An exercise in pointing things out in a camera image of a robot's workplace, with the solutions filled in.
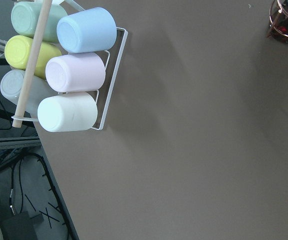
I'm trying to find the mint green cup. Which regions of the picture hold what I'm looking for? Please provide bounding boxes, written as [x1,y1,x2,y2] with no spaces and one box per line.
[11,1,67,43]

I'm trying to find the light blue cup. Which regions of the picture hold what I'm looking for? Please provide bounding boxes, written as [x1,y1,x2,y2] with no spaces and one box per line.
[57,7,117,53]

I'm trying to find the wooden rack handle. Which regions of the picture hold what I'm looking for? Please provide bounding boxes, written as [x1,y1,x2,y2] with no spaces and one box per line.
[12,0,52,128]

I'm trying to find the white wire cup rack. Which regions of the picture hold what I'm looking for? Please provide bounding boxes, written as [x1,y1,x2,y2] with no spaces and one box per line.
[22,0,128,130]

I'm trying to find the yellow-green cup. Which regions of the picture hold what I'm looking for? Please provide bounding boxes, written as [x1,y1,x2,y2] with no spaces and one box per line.
[5,35,62,79]

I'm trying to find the grey cup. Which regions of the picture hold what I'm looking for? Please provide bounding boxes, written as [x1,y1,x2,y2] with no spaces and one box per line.
[0,69,58,117]

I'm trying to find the lilac cup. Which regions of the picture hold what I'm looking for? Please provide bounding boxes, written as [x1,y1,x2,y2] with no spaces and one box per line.
[45,52,106,93]

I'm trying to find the pale green cup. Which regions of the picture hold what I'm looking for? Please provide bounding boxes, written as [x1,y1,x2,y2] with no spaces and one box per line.
[38,92,98,132]

